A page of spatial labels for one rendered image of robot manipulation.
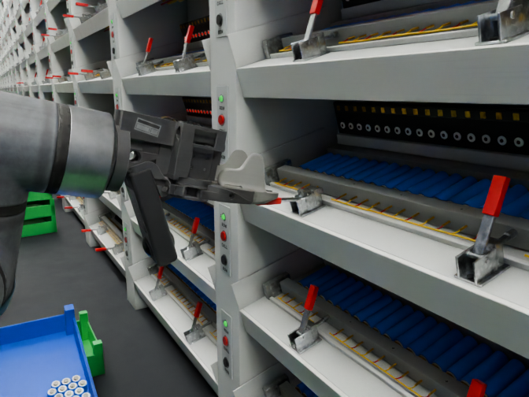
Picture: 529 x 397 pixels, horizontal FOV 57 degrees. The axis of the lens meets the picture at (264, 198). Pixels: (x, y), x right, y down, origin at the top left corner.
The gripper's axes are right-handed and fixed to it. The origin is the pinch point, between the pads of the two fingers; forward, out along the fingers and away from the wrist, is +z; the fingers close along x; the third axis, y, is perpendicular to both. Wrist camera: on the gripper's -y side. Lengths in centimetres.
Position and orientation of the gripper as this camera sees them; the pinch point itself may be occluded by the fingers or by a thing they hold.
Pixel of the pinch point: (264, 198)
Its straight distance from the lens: 61.6
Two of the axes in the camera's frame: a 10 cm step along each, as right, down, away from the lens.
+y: 2.0, -9.8, -1.0
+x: -5.0, -1.9, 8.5
